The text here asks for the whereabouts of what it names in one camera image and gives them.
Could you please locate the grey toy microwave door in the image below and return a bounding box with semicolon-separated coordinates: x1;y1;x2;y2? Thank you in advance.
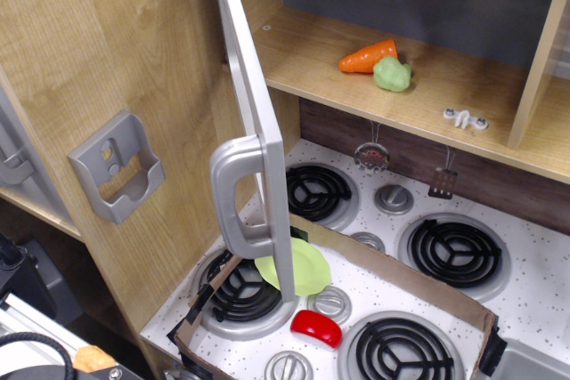
210;0;296;303

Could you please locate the back left black burner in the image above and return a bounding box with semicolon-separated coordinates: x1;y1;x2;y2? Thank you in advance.
286;163;360;230

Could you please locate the black burner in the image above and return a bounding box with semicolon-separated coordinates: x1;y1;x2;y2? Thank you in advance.
337;311;466;380
286;163;360;230
397;213;512;303
200;259;297;341

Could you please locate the hanging silver strainer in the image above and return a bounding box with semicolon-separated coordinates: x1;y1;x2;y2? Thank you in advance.
353;121;391;174

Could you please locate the grey middle stove knob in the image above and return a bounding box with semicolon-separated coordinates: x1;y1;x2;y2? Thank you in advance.
350;231;386;253

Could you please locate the grey stove knob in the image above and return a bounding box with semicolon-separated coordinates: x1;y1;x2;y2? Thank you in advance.
306;286;353;325
350;231;386;253
265;351;314;380
374;184;414;215

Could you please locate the light green toy plate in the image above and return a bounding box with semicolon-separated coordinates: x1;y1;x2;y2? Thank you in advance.
254;238;331;296

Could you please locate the grey back stove knob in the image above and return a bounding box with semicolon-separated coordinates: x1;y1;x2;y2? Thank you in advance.
374;184;414;215

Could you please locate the orange toy carrot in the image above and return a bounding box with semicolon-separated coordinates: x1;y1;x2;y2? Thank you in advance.
338;38;398;74

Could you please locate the front left black burner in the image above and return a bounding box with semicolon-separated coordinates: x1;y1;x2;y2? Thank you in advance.
200;259;297;341

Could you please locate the green toy lettuce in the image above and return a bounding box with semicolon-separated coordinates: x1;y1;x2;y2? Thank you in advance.
373;56;411;93

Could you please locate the grey centre stove knob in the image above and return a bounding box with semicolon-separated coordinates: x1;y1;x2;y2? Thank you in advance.
306;286;353;325

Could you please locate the hanging toy spatula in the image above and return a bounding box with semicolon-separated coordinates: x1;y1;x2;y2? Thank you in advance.
427;147;458;200

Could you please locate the red toy cheese wedge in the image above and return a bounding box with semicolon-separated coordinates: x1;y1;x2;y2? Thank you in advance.
289;310;343;349

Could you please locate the white door latch clip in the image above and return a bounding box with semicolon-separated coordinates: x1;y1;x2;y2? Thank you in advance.
443;108;489;131

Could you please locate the back right black burner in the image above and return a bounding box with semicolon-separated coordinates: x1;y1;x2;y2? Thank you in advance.
397;213;512;303

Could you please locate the grey front stove knob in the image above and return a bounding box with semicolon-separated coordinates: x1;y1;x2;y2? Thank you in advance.
265;351;314;380

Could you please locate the front right black burner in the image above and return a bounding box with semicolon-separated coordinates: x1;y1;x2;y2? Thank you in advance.
337;311;466;380

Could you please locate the brown cardboard tray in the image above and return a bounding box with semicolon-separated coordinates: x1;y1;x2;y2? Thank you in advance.
167;220;506;379

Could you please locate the grey toy sink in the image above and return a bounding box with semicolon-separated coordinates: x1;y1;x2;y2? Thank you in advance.
475;339;569;380

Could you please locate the grey wall phone holder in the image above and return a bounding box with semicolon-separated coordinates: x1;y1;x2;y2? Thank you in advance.
68;110;166;224

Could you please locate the grey cabinet door handle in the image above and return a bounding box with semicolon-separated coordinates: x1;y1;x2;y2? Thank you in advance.
1;88;35;187

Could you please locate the black braided cable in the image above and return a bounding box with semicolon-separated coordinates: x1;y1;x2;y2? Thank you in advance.
0;331;75;380

